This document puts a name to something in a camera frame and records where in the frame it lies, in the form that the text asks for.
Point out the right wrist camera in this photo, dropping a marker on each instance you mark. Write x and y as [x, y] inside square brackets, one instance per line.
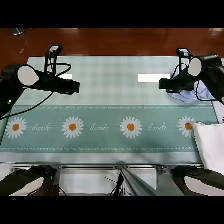
[183, 52]

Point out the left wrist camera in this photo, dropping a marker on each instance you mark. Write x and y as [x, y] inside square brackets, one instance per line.
[53, 50]

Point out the white garment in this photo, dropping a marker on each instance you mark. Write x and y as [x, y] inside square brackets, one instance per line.
[210, 143]

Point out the silver frame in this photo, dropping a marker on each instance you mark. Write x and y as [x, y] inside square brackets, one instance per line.
[140, 186]

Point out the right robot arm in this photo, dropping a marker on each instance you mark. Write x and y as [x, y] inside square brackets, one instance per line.
[213, 71]

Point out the light blue shirt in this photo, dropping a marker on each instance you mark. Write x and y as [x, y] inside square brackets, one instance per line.
[186, 96]

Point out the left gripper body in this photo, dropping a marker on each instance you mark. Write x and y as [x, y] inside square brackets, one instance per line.
[68, 86]

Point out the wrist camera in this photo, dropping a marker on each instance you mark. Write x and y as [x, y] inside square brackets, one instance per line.
[183, 52]
[53, 50]

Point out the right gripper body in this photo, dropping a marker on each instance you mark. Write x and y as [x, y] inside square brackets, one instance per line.
[178, 83]

